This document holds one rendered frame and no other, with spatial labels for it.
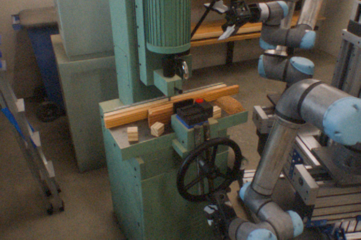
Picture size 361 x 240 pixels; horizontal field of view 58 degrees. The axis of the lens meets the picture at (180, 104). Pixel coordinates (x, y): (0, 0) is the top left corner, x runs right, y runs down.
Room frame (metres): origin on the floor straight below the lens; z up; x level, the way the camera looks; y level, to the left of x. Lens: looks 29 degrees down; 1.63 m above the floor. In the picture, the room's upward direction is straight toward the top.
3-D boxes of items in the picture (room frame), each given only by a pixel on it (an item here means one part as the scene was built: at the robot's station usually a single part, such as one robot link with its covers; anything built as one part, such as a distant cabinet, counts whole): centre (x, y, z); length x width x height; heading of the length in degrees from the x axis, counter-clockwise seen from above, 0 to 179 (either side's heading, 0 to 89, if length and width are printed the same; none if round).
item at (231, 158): (1.26, -0.25, 0.58); 0.12 x 0.08 x 0.08; 28
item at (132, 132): (1.04, 0.18, 0.92); 0.04 x 0.04 x 0.04; 7
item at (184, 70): (1.43, 0.00, 1.02); 0.12 x 0.03 x 0.12; 28
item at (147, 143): (1.17, -0.01, 0.87); 0.61 x 0.30 x 0.06; 118
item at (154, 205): (1.36, 0.11, 0.36); 0.58 x 0.45 x 0.71; 28
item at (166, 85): (1.28, 0.06, 1.03); 0.14 x 0.07 x 0.09; 28
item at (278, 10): (1.35, -0.38, 1.31); 0.11 x 0.08 x 0.09; 118
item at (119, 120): (1.28, 0.01, 0.92); 0.67 x 0.02 x 0.04; 118
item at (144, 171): (1.37, 0.11, 0.76); 0.57 x 0.45 x 0.09; 28
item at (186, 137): (1.09, -0.05, 0.92); 0.15 x 0.13 x 0.09; 118
